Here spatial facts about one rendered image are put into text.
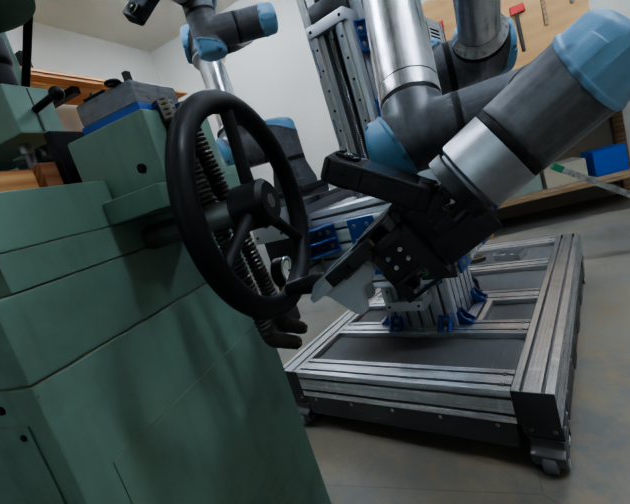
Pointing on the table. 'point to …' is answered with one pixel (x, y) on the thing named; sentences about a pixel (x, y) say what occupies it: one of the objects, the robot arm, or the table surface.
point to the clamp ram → (57, 140)
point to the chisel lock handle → (49, 98)
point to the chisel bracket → (13, 122)
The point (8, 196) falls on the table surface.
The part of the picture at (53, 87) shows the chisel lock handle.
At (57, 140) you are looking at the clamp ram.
